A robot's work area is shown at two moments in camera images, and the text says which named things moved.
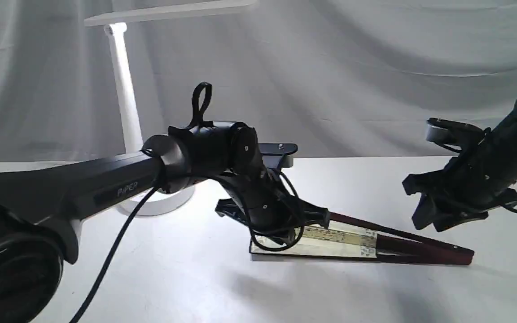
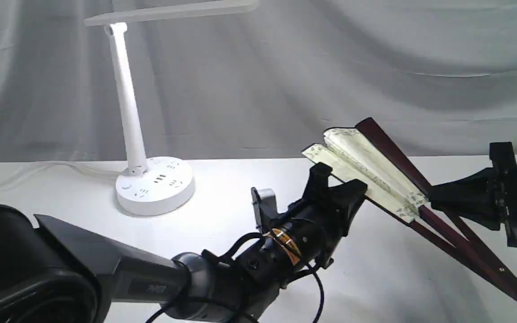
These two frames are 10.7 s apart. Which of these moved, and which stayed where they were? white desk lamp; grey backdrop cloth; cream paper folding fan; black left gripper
Moved: black left gripper; cream paper folding fan
Stayed: white desk lamp; grey backdrop cloth
